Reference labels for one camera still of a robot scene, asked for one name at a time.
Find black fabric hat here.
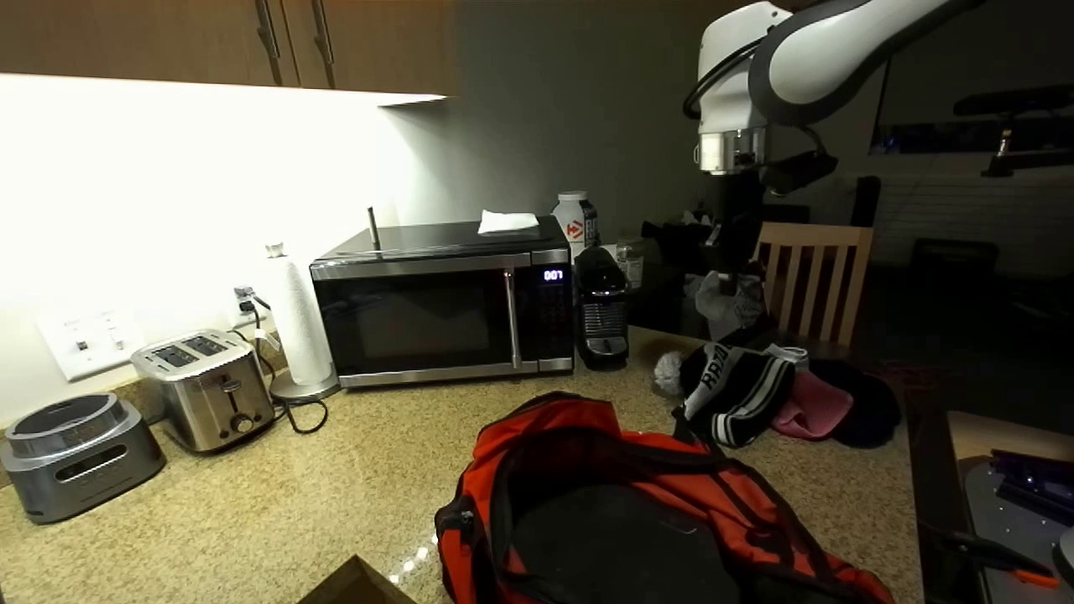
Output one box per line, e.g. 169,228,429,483
806,354,906,454

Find grey perforated mounting plate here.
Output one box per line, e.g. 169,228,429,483
964,448,1074,604

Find silver two-slot toaster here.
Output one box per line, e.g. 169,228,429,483
130,330,281,455

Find wall outlet with plug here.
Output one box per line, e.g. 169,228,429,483
228,281,274,335

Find light wooden table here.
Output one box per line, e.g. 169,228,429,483
942,405,1074,470

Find black coffee maker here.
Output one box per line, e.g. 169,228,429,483
569,240,639,375

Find black toaster power cord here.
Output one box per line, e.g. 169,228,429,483
271,394,335,441

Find black steel microwave oven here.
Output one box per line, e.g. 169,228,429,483
307,215,582,394

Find metal cabinet door handle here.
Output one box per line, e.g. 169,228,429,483
253,0,286,88
307,0,340,91

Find black white lettered beanie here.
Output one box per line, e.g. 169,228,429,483
650,338,811,454

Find grey round countertop appliance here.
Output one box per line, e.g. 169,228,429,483
0,390,172,526

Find white paper sheet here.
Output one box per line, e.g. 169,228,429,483
475,203,544,239

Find pink cloth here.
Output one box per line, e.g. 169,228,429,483
768,368,857,444

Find white paper towel roll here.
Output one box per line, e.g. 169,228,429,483
260,240,341,403

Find white bottle red label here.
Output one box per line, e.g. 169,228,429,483
551,188,605,267

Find red black duffel bag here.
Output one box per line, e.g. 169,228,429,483
434,386,899,604

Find white wall switch plate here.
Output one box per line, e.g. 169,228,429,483
33,306,142,386

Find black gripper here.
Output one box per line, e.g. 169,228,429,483
696,163,777,296

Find brown wooden upper cabinets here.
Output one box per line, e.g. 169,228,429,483
0,0,458,102

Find wooden slatted chair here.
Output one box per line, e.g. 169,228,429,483
756,218,878,354

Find black clamp orange handle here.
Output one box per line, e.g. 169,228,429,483
946,526,1066,593

